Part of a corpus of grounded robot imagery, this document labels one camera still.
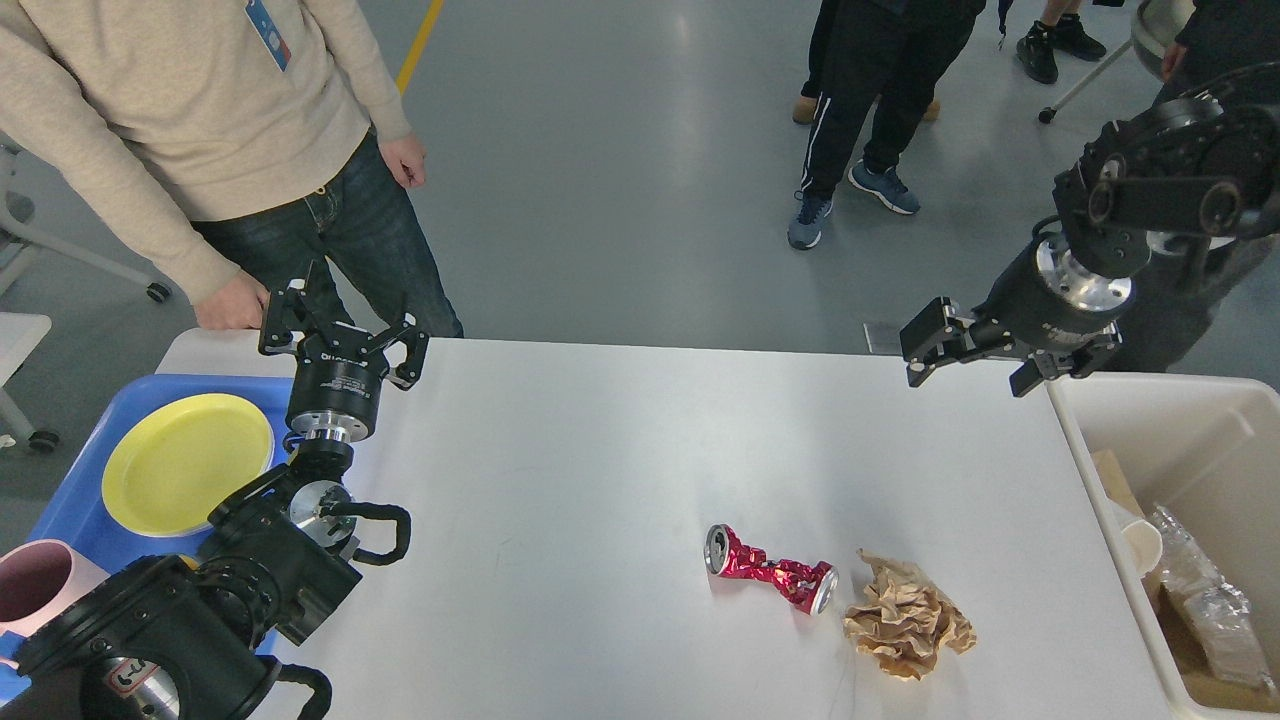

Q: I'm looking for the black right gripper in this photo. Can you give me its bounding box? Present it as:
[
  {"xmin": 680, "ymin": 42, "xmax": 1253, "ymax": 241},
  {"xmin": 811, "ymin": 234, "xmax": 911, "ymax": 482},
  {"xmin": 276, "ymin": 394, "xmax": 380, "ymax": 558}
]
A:
[{"xmin": 899, "ymin": 234, "xmax": 1135, "ymax": 398}]

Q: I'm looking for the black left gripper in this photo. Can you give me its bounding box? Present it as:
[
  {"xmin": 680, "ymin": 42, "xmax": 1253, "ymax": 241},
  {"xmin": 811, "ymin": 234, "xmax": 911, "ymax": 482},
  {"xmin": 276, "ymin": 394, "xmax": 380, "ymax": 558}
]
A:
[{"xmin": 259, "ymin": 260, "xmax": 430, "ymax": 443}]

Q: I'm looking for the brown paper bag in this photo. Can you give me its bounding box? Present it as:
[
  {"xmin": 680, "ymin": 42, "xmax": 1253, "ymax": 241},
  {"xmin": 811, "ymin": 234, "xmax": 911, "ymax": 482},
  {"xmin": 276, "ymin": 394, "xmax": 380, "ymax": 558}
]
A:
[{"xmin": 1091, "ymin": 448, "xmax": 1146, "ymax": 518}]

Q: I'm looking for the yellow plastic plate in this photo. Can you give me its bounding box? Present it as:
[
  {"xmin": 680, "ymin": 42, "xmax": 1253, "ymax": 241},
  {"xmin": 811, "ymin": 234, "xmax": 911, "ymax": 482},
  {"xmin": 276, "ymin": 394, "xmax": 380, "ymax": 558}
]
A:
[{"xmin": 101, "ymin": 393, "xmax": 275, "ymax": 538}]

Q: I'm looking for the white paper cup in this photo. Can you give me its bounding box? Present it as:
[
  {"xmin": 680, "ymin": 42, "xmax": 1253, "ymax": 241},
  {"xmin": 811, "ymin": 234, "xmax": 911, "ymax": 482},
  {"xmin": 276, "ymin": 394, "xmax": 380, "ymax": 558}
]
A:
[{"xmin": 1108, "ymin": 498, "xmax": 1164, "ymax": 578}]

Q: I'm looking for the brown paper ball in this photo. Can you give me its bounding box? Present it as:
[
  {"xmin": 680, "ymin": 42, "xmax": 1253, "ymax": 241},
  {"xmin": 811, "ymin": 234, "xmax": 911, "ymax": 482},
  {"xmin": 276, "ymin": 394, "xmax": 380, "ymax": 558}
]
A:
[{"xmin": 842, "ymin": 548, "xmax": 978, "ymax": 682}]

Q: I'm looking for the crushed red soda can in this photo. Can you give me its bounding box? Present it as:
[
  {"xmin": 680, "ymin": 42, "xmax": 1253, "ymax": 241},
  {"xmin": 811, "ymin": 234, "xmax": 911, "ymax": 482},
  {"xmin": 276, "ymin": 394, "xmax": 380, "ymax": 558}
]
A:
[{"xmin": 703, "ymin": 524, "xmax": 838, "ymax": 616}]

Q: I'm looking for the silver foil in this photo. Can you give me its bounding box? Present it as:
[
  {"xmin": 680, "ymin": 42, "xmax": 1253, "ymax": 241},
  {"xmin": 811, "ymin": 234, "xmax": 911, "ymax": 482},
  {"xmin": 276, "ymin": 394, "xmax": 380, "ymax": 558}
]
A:
[{"xmin": 1147, "ymin": 503, "xmax": 1277, "ymax": 700}]

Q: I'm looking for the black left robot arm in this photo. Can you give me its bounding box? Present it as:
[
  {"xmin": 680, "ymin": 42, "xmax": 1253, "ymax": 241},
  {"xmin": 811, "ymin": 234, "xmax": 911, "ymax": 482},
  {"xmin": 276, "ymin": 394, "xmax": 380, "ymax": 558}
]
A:
[{"xmin": 3, "ymin": 264, "xmax": 428, "ymax": 719}]

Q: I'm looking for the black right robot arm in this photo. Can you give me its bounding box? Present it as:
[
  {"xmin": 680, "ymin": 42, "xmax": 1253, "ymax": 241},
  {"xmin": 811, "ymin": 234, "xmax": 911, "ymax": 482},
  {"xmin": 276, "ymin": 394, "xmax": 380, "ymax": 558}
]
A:
[{"xmin": 899, "ymin": 61, "xmax": 1277, "ymax": 397}]

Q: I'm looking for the person in beige sweater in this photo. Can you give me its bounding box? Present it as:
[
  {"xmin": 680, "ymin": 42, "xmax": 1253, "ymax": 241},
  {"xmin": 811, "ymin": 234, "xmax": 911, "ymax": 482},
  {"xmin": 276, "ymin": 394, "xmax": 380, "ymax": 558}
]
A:
[{"xmin": 1, "ymin": 1, "xmax": 465, "ymax": 338}]

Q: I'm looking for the white plastic bin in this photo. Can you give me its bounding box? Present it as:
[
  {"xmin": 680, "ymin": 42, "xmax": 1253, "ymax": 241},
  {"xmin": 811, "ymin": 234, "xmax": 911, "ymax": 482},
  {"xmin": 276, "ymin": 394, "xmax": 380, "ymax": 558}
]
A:
[{"xmin": 1048, "ymin": 373, "xmax": 1279, "ymax": 719}]

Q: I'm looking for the person with tan shoes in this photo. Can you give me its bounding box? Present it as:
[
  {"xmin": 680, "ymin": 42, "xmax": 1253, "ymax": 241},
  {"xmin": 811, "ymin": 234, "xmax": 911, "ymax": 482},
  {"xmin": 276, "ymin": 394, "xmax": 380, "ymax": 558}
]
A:
[{"xmin": 792, "ymin": 1, "xmax": 951, "ymax": 126}]

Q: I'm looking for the person in striped track pants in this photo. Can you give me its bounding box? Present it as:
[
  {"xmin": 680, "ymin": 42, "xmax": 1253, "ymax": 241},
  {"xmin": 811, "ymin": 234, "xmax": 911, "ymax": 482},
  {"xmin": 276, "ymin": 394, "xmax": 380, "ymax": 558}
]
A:
[{"xmin": 787, "ymin": 1, "xmax": 987, "ymax": 250}]

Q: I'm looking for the blue id badge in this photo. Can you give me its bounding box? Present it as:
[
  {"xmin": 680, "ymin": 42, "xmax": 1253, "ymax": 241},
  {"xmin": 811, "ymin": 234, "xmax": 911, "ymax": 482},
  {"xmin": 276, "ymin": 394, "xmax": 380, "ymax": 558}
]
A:
[{"xmin": 244, "ymin": 0, "xmax": 292, "ymax": 73}]

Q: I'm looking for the blue plastic tray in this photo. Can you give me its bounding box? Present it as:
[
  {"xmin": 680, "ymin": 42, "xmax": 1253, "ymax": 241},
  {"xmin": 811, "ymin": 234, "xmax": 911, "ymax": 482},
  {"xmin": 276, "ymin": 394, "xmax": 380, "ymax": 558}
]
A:
[{"xmin": 0, "ymin": 373, "xmax": 301, "ymax": 701}]

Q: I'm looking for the person with black sneakers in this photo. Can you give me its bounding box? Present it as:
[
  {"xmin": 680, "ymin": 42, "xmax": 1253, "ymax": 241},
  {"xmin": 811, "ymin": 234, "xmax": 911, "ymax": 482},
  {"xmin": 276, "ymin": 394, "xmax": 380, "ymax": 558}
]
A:
[{"xmin": 1015, "ymin": 1, "xmax": 1107, "ymax": 85}]

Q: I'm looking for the white side table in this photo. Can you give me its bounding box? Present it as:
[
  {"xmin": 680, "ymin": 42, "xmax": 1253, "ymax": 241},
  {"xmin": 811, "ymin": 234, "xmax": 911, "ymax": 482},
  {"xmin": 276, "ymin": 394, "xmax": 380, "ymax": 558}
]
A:
[{"xmin": 1, "ymin": 313, "xmax": 61, "ymax": 454}]

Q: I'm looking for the white office chair right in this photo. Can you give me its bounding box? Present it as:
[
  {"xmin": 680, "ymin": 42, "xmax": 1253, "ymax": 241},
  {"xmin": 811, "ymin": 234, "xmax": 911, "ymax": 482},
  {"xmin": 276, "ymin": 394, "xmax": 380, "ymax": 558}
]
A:
[{"xmin": 1037, "ymin": 1, "xmax": 1196, "ymax": 126}]

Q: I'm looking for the person in dark grey clothes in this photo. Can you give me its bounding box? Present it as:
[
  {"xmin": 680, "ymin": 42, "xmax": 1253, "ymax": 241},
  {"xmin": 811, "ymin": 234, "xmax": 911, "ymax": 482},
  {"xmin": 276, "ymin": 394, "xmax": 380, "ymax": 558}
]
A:
[{"xmin": 1102, "ymin": 1, "xmax": 1279, "ymax": 373}]

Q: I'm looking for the brown paper in bin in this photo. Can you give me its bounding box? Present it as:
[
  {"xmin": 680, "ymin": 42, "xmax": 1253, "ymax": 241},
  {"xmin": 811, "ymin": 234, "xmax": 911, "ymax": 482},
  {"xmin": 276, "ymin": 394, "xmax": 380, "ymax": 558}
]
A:
[{"xmin": 1157, "ymin": 594, "xmax": 1279, "ymax": 717}]

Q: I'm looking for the pink ribbed mug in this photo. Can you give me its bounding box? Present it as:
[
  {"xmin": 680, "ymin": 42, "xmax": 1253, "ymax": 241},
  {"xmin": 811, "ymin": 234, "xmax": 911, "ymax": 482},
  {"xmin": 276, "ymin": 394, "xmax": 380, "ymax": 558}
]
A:
[{"xmin": 1, "ymin": 539, "xmax": 110, "ymax": 638}]

